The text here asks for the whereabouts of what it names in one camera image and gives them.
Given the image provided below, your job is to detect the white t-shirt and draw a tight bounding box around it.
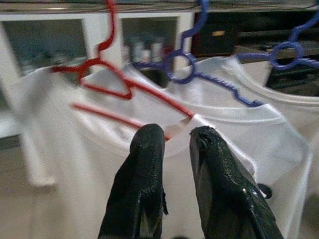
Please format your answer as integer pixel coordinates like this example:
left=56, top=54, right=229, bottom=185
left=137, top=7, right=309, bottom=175
left=123, top=56, right=312, bottom=239
left=14, top=63, right=257, bottom=239
left=231, top=56, right=319, bottom=200

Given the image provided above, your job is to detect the black shelf unit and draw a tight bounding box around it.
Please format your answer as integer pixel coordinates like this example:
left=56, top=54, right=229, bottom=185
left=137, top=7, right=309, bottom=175
left=194, top=9, right=319, bottom=97

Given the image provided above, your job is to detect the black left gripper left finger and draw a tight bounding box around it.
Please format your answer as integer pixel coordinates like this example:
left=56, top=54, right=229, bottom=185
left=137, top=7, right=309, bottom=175
left=98, top=123, right=169, bottom=239

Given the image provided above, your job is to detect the chrome and black clothes rack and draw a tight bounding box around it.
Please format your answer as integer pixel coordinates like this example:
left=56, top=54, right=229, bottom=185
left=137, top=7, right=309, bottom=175
left=0, top=0, right=319, bottom=13

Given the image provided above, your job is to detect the white glass-door cabinet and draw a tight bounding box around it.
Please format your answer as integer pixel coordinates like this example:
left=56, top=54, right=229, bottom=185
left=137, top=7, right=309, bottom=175
left=0, top=11, right=197, bottom=150

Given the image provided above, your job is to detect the red plastic hanger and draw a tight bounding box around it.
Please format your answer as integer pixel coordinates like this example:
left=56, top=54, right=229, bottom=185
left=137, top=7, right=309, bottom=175
left=51, top=0, right=196, bottom=142

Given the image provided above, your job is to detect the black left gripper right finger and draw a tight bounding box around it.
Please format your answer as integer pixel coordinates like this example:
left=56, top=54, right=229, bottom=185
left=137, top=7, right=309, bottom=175
left=188, top=125, right=285, bottom=239

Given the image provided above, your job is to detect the blue plastic hanger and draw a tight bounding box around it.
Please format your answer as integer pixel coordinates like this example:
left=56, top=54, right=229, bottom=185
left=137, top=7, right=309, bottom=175
left=235, top=16, right=319, bottom=70
left=132, top=0, right=264, bottom=108

